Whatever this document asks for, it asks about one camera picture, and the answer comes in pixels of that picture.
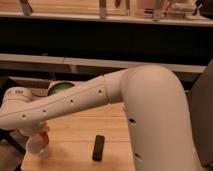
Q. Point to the orange pepper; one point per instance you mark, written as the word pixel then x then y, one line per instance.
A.
pixel 45 137

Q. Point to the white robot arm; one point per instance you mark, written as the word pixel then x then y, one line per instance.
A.
pixel 154 102

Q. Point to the white ceramic cup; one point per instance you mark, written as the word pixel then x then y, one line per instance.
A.
pixel 38 146

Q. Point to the green round bowl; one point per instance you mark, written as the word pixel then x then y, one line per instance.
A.
pixel 59 87

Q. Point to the black rectangular block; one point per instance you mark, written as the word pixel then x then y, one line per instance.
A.
pixel 98 148

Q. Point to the dark chair back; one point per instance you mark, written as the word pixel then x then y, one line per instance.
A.
pixel 200 100

